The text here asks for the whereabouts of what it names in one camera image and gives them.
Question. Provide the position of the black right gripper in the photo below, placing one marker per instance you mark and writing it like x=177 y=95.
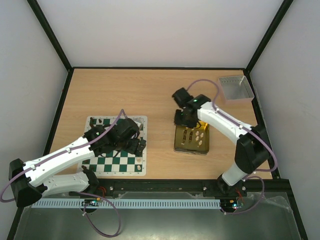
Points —
x=186 y=121

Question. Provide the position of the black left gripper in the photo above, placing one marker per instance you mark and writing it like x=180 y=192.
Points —
x=133 y=148

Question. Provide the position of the yellow transparent piece tray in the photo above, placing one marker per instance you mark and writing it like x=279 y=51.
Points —
x=192 y=140

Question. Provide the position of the green white chess board mat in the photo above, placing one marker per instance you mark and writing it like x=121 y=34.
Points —
x=117 y=164

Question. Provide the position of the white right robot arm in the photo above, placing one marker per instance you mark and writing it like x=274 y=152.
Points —
x=251 y=148

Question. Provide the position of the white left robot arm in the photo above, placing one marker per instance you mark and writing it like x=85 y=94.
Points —
x=34 y=179

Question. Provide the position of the grey metal tin box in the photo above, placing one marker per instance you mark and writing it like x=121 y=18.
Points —
x=236 y=89

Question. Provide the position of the light blue slotted cable duct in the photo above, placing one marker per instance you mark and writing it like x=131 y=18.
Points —
x=77 y=203

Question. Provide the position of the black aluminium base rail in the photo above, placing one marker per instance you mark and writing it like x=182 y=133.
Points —
x=209 y=187

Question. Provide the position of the black cage frame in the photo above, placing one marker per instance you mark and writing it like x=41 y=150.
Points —
x=281 y=12

